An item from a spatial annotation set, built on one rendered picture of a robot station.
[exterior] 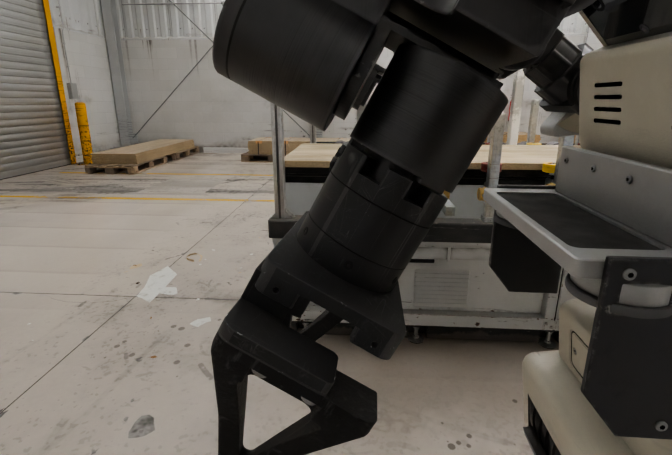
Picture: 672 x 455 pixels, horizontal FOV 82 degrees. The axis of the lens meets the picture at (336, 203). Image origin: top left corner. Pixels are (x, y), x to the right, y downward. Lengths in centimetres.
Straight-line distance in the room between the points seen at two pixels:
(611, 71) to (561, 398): 39
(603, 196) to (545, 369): 27
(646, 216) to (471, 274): 156
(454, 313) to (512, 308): 28
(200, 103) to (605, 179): 905
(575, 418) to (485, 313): 151
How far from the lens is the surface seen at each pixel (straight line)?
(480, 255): 168
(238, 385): 17
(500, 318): 207
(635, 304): 37
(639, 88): 50
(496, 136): 155
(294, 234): 20
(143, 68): 988
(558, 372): 64
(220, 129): 920
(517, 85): 259
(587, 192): 52
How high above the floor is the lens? 116
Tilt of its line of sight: 15 degrees down
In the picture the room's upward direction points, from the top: straight up
